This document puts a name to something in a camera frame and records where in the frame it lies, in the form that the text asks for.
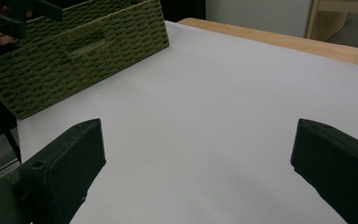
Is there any white table cover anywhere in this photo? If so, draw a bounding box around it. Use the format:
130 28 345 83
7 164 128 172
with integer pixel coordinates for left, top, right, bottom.
16 20 358 224

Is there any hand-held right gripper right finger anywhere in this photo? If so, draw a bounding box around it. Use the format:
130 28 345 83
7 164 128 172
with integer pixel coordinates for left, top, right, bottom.
290 118 358 224

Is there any light wooden shelf unit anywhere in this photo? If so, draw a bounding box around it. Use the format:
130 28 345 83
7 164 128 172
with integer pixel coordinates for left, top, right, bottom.
305 0 358 43

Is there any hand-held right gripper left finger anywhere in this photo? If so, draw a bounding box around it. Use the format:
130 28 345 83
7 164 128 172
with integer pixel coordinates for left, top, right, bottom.
19 118 107 224

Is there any green woven basket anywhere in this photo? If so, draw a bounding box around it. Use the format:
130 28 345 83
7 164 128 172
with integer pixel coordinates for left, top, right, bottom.
0 0 171 120

